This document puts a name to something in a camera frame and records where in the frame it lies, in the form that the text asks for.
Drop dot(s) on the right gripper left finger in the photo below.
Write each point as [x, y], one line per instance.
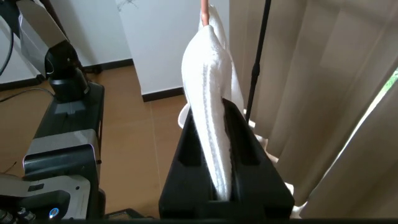
[189, 180]

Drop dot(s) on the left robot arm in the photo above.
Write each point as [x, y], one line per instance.
[65, 71]

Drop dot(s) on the pink clothes hanger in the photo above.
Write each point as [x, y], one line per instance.
[204, 14]

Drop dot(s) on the white laundry basket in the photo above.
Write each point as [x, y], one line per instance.
[183, 116]

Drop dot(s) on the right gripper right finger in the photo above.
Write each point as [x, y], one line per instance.
[258, 180]

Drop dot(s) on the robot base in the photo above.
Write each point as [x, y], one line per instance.
[62, 161]

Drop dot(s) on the beige curtain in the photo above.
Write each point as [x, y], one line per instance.
[311, 77]

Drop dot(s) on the black clothes rack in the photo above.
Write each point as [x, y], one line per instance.
[256, 70]

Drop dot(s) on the white printed t-shirt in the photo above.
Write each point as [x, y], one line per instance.
[208, 93]

